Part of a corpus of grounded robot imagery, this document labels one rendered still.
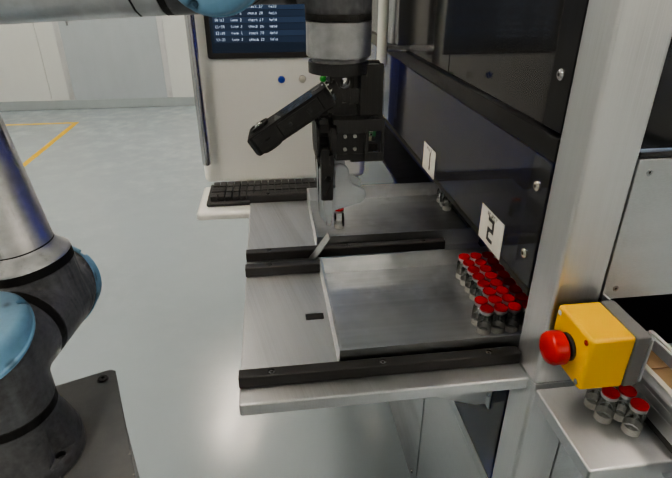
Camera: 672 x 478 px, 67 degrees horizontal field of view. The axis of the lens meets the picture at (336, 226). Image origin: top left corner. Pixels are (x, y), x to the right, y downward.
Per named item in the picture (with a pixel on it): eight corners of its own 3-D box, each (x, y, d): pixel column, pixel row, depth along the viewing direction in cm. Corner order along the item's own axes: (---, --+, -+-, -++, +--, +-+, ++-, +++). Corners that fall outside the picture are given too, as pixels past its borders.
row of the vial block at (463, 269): (465, 273, 95) (468, 252, 93) (506, 334, 79) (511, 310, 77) (453, 274, 95) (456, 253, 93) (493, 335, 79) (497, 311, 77)
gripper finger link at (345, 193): (366, 232, 66) (368, 165, 62) (321, 235, 66) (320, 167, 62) (362, 222, 69) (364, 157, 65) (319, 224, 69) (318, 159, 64)
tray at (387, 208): (440, 194, 130) (441, 181, 128) (478, 242, 107) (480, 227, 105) (307, 201, 126) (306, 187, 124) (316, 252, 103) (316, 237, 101)
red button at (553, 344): (562, 348, 62) (568, 321, 61) (580, 370, 59) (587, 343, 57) (532, 350, 62) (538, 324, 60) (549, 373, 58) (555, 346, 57)
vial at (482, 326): (487, 327, 81) (491, 303, 79) (492, 335, 79) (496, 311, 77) (473, 328, 81) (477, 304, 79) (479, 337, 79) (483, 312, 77)
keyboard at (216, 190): (343, 182, 157) (343, 174, 156) (350, 200, 145) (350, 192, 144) (211, 188, 153) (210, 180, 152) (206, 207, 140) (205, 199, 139)
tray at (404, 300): (492, 261, 100) (495, 245, 98) (562, 348, 77) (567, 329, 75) (319, 273, 96) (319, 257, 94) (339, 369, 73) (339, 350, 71)
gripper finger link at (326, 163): (334, 204, 63) (334, 135, 59) (322, 205, 62) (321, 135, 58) (330, 190, 67) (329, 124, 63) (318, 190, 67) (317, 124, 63)
